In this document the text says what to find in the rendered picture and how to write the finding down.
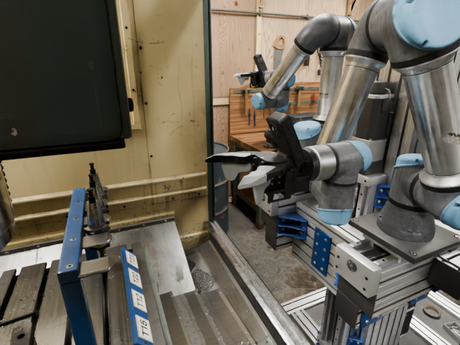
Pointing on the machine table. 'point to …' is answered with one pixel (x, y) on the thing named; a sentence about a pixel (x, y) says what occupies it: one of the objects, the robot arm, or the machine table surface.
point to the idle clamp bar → (23, 335)
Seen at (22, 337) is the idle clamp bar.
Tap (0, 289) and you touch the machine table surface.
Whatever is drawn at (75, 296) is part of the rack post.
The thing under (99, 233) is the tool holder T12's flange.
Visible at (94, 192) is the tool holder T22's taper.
